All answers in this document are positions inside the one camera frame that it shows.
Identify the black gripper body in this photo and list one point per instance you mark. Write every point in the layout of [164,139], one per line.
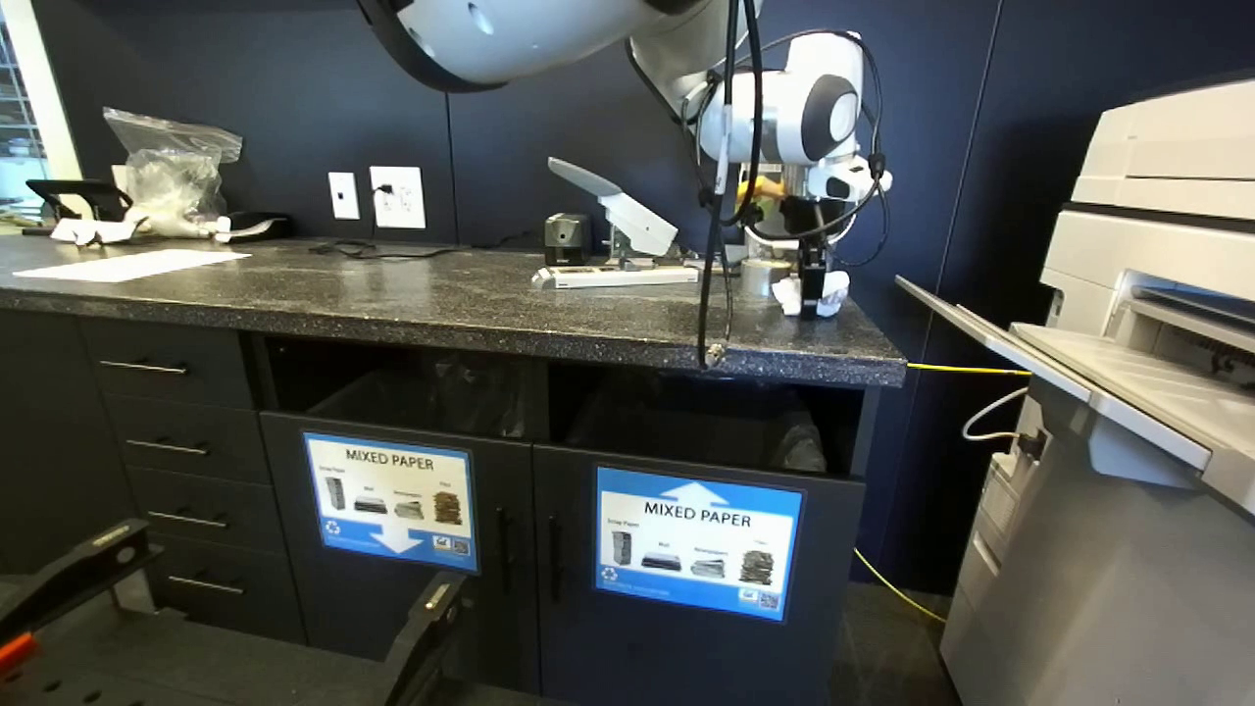
[813,261]

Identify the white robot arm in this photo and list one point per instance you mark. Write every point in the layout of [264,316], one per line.
[709,69]

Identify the right black bin door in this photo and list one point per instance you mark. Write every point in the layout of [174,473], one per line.
[601,649]

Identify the black bin door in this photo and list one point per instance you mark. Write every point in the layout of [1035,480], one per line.
[601,649]
[358,602]

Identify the left black bin door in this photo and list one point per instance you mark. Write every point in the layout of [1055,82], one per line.
[358,602]

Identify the white sheet of paper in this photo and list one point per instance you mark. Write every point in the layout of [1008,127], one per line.
[128,267]

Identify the grey white stapler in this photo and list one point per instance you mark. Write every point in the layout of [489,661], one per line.
[637,249]

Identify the black tape dispenser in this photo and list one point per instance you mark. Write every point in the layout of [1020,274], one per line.
[567,237]

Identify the right blue mixed paper sign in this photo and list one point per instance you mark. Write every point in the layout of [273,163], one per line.
[697,542]

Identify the blue mixed paper sign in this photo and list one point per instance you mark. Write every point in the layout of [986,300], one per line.
[392,501]
[697,542]

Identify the large white office printer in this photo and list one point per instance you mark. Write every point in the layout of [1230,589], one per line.
[1111,559]

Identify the left blue mixed paper sign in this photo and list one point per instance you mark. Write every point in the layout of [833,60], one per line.
[392,501]

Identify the clear plastic bag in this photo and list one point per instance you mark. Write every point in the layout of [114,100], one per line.
[174,173]

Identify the black drawer cabinet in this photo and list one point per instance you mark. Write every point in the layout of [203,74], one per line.
[186,428]

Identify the white wall outlet plate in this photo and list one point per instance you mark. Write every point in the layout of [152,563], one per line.
[396,199]

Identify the white wall switch plate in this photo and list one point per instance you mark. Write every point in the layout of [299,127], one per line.
[344,199]

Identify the black cart frame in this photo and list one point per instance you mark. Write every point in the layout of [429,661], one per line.
[82,633]

